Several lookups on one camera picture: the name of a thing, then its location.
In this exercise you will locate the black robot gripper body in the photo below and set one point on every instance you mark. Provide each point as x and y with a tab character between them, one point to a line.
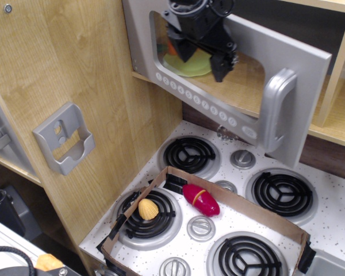
203	26

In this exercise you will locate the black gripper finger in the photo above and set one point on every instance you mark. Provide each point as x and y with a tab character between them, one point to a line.
222	64
183	47

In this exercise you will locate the silver toy microwave door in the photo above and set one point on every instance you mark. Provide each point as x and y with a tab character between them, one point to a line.
268	99

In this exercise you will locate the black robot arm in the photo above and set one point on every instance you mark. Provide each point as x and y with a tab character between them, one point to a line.
200	24

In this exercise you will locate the orange toy carrot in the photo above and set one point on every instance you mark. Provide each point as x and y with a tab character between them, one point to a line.
167	48

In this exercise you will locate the light green toy plate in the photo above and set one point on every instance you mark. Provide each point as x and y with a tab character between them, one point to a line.
197	65

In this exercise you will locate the round hanging toy skimmer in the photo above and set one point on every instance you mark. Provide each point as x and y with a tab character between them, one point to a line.
225	135

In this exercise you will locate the back left stove burner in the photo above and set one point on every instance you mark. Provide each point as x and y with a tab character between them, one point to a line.
192	154

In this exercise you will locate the back grey stove knob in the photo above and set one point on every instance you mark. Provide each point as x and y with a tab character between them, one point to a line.
242	159

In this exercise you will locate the grey stove knob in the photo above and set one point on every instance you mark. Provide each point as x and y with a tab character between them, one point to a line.
242	159
201	228
227	185
174	266

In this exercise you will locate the middle grey stove knob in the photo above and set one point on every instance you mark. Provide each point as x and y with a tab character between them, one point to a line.
227	185

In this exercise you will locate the brown cardboard barrier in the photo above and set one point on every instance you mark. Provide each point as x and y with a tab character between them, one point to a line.
236	214

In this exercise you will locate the red toy sweet potato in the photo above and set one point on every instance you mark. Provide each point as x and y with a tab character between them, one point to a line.
201	200

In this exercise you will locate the back right stove burner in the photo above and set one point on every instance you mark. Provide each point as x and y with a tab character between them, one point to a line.
285	193

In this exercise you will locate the yellow toy corn piece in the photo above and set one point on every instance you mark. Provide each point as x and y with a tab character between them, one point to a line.
148	210

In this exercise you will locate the centre grey stove knob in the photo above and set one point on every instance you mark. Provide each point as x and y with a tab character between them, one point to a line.
201	228

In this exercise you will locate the silver screw in panel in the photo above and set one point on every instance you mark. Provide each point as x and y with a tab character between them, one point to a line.
7	8

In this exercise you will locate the front right stove burner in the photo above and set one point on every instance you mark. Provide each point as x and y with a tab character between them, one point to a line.
245	253

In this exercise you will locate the front grey stove knob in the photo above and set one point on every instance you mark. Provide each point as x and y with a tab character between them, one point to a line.
174	266

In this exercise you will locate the grey toy sink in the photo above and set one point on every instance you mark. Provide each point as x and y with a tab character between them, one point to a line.
325	264

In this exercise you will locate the black device on floor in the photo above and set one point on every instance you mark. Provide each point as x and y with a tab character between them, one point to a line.
15	214

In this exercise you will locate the orange toy food piece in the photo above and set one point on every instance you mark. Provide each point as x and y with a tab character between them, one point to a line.
47	262

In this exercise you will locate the grey wall phone holder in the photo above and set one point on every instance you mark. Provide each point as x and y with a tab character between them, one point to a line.
58	128

